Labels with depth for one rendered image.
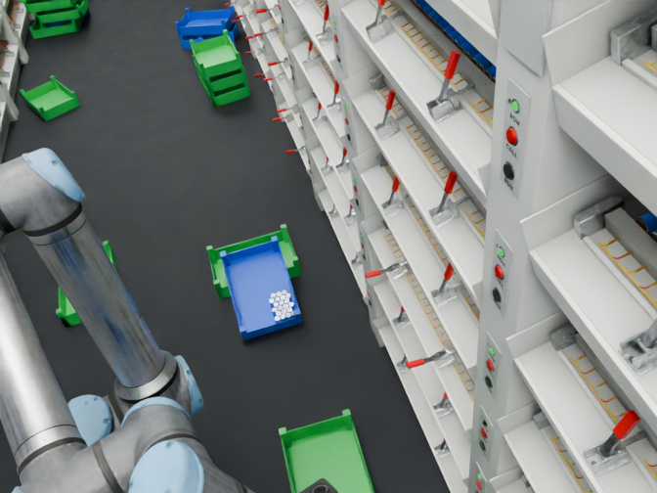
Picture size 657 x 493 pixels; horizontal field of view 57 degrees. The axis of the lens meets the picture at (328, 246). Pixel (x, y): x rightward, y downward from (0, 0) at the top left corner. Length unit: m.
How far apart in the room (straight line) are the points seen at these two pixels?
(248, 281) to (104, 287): 0.88
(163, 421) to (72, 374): 1.33
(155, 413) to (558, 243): 0.56
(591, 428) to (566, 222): 0.25
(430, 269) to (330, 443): 0.75
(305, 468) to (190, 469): 1.00
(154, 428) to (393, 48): 0.68
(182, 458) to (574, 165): 0.54
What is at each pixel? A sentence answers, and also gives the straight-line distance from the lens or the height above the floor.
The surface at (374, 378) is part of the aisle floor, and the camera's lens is 1.87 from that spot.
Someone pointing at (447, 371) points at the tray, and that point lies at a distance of 1.28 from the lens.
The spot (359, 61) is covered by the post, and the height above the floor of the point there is 0.96.
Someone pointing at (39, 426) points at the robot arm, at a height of 0.87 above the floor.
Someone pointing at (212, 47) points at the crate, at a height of 0.17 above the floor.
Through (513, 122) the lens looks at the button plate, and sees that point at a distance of 0.63.
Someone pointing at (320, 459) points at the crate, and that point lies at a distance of 1.76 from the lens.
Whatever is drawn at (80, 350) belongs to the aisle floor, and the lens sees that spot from 2.24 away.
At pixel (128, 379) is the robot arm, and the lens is 1.45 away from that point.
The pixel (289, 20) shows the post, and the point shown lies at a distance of 1.99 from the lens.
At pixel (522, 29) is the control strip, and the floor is 1.31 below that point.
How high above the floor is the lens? 1.56
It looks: 44 degrees down
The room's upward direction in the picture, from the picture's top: 10 degrees counter-clockwise
